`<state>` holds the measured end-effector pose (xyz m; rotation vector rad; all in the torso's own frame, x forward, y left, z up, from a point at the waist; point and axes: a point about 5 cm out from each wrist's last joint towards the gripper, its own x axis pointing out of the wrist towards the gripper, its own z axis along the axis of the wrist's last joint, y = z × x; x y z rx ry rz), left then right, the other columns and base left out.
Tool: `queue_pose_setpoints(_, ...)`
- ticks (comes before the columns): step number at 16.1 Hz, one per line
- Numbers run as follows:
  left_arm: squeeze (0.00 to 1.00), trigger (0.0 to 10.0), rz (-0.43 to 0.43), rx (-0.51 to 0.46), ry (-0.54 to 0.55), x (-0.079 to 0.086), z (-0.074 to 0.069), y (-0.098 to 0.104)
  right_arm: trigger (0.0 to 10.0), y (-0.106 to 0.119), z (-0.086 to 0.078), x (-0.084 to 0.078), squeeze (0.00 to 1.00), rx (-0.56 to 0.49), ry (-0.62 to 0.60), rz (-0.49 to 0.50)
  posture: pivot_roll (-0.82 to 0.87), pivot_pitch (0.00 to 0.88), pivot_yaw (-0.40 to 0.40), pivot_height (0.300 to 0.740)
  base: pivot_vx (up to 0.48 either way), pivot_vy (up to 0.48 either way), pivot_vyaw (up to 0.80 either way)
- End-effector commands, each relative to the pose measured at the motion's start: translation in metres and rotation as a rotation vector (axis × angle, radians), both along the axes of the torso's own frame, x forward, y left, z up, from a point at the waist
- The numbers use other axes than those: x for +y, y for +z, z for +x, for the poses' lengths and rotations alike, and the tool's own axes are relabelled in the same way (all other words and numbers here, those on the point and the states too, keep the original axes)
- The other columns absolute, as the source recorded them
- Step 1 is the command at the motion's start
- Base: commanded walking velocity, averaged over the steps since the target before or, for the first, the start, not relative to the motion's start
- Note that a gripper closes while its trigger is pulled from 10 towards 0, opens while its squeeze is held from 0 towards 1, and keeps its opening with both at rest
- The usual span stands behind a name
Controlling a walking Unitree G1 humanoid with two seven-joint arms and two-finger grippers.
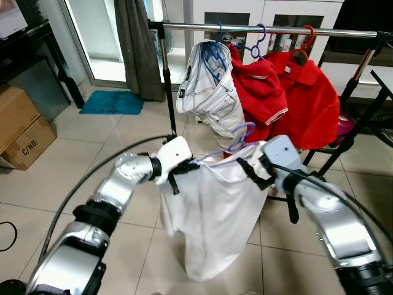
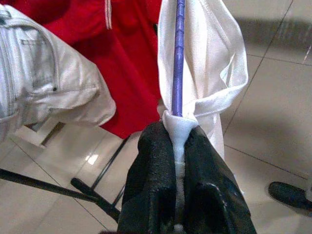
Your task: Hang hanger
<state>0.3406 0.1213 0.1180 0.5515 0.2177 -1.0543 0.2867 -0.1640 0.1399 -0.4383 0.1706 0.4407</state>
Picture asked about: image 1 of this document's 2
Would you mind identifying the plain red polo shirt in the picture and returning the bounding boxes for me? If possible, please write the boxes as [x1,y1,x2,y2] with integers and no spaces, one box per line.
[264,50,342,152]

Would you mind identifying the thin black cable loop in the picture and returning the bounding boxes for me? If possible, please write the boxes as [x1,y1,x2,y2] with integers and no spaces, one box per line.
[0,221,20,253]

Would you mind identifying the white-framed glass door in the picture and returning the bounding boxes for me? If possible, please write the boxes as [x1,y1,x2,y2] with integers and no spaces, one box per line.
[46,0,133,87]

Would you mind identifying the plain white shirt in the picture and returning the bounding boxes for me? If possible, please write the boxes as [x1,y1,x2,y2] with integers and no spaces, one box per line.
[160,143,271,283]

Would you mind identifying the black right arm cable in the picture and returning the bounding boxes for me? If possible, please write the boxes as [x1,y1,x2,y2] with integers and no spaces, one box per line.
[270,161,393,246]

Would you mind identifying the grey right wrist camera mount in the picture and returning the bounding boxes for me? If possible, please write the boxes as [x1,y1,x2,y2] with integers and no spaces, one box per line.
[261,135,303,191]

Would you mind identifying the white printed box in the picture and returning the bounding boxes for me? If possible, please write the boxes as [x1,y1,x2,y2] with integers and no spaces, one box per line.
[0,0,29,39]

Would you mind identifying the metal clothes rack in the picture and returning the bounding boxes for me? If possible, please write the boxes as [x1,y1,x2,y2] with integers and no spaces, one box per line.
[147,20,393,225]

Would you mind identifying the teal floor mat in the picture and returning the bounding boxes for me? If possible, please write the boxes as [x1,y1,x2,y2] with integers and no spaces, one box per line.
[79,90,146,116]

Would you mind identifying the red clothes hanger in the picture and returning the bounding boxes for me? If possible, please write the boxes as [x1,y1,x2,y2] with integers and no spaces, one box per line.
[289,25,317,66]

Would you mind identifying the pink plastic object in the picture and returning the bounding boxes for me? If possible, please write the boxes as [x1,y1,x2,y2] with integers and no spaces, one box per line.
[335,114,356,140]

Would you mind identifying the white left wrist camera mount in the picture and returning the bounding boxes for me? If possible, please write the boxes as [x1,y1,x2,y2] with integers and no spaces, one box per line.
[150,135,194,185]

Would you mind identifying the white glass-door cabinet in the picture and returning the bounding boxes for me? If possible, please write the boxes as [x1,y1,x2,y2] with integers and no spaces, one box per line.
[184,0,393,103]

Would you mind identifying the black side table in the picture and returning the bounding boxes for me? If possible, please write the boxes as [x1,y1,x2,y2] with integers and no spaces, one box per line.
[0,22,87,110]

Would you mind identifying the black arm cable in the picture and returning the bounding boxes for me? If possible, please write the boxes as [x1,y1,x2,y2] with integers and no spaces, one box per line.
[37,134,179,265]
[270,161,393,246]

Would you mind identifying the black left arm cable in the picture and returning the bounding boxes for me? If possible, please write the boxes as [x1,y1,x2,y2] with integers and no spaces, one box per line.
[37,134,179,265]

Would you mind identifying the grey curtain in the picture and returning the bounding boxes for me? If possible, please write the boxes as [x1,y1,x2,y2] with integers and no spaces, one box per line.
[114,0,166,103]

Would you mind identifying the white jeans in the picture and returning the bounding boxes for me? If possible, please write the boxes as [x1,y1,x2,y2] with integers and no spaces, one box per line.
[175,40,246,140]

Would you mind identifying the red polo shirt white trim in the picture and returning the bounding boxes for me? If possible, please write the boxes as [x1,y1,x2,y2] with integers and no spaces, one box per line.
[224,44,289,146]

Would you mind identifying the printed brown cardboard box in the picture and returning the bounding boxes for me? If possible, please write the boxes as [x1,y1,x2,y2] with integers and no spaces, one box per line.
[0,116,57,171]

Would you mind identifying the purple plastic clothes hanger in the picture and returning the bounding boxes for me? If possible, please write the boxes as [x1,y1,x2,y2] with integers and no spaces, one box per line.
[236,23,268,61]
[193,122,257,165]

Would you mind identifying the blue clothes hanger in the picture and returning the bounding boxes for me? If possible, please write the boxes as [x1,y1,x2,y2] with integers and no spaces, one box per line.
[200,23,228,81]

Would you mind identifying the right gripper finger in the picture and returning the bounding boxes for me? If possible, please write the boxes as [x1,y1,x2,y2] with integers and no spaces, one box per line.
[236,158,262,184]

